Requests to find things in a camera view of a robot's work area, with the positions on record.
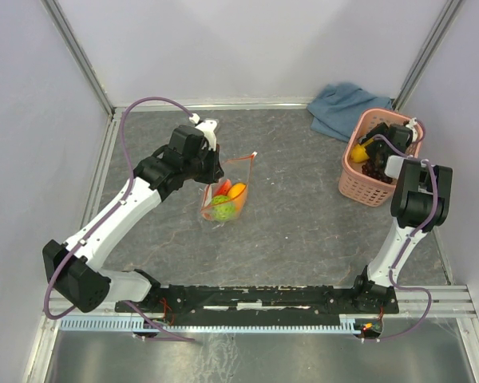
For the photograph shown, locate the pink plastic basket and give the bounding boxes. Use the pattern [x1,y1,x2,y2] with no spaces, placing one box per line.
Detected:
[338,108,425,207]

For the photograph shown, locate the yellow mango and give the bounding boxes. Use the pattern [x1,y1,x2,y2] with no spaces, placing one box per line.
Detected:
[350,138,374,164]

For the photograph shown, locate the dark red grapes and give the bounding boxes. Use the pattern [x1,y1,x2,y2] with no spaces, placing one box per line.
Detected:
[362,160,393,184]

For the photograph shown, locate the watermelon slice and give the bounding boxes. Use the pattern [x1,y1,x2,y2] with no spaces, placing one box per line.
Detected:
[213,179,232,196]

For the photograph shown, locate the clear zip top bag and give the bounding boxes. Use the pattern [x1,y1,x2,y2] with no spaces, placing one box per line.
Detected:
[198,152,258,230]

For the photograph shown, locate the orange mango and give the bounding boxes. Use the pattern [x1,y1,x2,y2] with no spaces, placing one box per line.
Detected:
[227,182,247,211]

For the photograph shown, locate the green bumpy fruit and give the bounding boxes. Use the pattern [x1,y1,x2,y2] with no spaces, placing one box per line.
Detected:
[211,195,236,222]

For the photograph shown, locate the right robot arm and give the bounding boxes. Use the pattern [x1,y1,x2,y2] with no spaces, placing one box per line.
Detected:
[350,123,453,312]

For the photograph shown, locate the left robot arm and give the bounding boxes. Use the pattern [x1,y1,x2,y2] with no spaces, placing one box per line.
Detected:
[42,119,224,313]

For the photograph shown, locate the blue cloth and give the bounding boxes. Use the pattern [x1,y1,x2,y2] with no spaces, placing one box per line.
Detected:
[307,82,393,142]

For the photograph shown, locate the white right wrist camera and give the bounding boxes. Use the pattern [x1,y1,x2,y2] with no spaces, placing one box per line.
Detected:
[403,117,419,144]

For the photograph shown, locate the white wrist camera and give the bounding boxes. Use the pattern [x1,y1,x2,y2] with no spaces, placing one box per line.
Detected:
[188,113,218,152]
[403,117,419,144]

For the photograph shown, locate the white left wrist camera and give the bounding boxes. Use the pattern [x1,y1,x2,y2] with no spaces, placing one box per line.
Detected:
[188,113,218,152]

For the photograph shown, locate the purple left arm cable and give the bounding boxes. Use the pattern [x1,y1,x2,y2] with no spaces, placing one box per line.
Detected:
[42,97,200,344]

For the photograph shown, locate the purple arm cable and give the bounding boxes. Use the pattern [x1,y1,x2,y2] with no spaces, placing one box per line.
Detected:
[42,97,200,344]
[373,117,441,342]

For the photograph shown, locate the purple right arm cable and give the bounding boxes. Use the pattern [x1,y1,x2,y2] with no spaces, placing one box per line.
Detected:
[373,117,441,342]

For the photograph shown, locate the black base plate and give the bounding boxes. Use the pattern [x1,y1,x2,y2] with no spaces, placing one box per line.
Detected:
[135,285,399,325]

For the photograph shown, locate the light blue cable duct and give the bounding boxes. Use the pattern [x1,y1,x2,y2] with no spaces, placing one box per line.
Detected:
[59,314,361,335]

